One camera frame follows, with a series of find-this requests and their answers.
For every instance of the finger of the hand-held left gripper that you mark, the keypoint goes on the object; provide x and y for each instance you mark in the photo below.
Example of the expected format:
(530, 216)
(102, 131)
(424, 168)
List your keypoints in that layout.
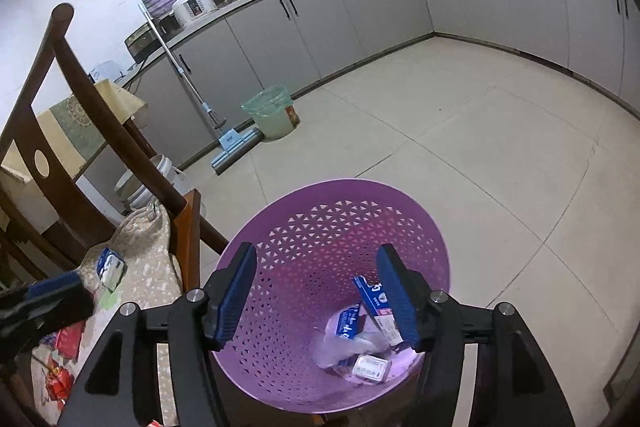
(50, 286)

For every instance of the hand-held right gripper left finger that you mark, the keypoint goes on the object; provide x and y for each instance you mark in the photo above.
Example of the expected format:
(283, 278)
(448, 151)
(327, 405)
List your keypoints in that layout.
(235, 297)

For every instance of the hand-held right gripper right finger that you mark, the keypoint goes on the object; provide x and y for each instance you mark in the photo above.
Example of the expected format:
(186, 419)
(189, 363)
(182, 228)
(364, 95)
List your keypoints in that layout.
(400, 302)

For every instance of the blue and white box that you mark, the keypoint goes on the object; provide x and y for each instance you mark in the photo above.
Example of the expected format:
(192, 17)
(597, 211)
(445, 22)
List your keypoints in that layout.
(372, 302)

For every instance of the plain red box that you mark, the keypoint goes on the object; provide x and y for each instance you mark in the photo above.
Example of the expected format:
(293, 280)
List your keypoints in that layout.
(70, 339)

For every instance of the red box with gold print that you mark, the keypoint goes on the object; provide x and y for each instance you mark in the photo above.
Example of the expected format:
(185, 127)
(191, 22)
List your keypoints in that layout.
(59, 382)

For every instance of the purple perforated plastic basket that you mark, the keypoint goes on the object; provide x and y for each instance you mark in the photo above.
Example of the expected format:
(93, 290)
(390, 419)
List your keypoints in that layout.
(310, 227)

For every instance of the green trash bin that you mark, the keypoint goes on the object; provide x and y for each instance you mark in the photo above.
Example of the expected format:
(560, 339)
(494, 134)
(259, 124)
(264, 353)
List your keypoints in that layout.
(272, 117)

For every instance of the small blue packet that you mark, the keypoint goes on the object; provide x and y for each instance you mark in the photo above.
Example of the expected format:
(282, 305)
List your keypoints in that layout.
(348, 324)

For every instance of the blue and white carton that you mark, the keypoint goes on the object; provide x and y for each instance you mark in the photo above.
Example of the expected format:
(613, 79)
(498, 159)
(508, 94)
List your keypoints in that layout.
(107, 264)

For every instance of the small white box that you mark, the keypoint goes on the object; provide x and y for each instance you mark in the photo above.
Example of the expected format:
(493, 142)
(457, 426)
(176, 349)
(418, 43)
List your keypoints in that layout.
(370, 367)

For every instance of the white plastic bag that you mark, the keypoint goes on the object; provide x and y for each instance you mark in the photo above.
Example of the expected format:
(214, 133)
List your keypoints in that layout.
(330, 347)

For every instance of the dark wooden chair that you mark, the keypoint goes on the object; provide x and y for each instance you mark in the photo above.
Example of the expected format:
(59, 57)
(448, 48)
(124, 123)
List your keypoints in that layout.
(65, 202)

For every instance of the beige patterned chair cushion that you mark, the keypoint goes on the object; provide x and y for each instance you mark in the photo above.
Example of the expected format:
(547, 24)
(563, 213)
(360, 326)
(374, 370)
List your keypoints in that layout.
(145, 267)

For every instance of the white plastic bucket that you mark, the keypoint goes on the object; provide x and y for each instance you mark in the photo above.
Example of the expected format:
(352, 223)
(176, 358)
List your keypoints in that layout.
(162, 167)

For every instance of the table with yellow tablecloth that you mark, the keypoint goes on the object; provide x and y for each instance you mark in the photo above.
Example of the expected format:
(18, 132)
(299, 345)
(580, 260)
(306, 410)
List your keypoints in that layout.
(112, 97)

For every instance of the black countertop oven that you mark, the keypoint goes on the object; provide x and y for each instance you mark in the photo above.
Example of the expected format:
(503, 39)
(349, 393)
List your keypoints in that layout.
(142, 42)

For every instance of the white rice cooker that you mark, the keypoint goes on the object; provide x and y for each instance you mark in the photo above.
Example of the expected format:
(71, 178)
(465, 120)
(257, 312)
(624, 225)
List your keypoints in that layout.
(195, 7)

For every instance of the grey kitchen cabinets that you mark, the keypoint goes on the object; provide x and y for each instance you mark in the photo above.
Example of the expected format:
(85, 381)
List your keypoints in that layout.
(350, 7)

